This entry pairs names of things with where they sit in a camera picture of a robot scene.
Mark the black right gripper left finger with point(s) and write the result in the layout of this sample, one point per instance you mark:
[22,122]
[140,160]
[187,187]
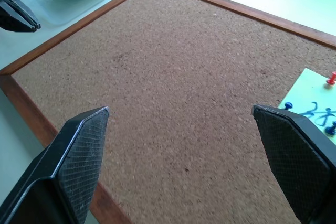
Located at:
[65,171]

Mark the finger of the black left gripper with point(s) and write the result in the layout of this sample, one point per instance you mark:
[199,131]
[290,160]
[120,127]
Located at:
[11,20]
[18,5]

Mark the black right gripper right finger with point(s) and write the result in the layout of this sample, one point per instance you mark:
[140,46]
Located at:
[296,161]

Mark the blue push pin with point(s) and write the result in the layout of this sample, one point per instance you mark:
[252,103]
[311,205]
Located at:
[288,105]
[331,129]

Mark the cork board with wooden frame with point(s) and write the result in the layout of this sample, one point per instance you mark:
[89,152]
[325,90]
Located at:
[170,77]

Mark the red push pin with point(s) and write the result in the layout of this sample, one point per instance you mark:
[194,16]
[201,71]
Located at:
[332,77]

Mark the green note with blue writing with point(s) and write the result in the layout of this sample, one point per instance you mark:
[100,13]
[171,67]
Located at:
[309,90]

